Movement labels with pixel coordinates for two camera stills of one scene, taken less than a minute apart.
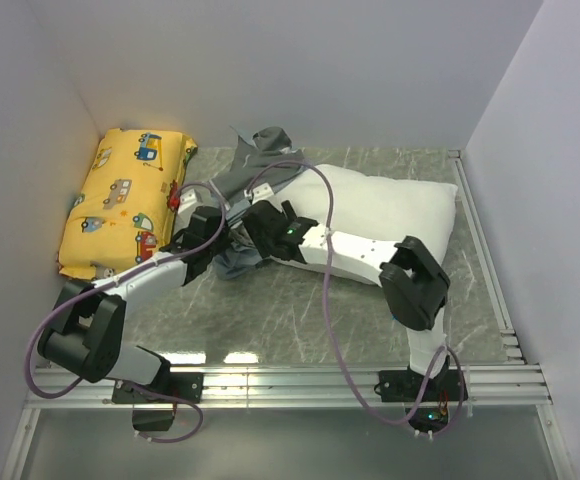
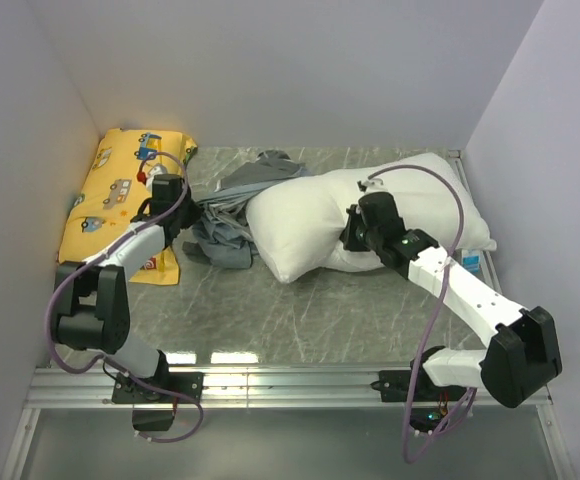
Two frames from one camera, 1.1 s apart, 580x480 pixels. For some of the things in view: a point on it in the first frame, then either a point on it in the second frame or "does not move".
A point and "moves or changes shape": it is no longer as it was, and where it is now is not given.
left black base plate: (187, 386) does not move
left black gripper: (225, 241) to (195, 212)
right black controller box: (428, 419) does not move
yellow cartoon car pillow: (119, 212) does not move
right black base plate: (405, 385) does not move
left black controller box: (152, 419) does not move
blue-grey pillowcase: (256, 163) moves or changes shape
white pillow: (385, 210) moves or changes shape
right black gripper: (260, 242) to (349, 238)
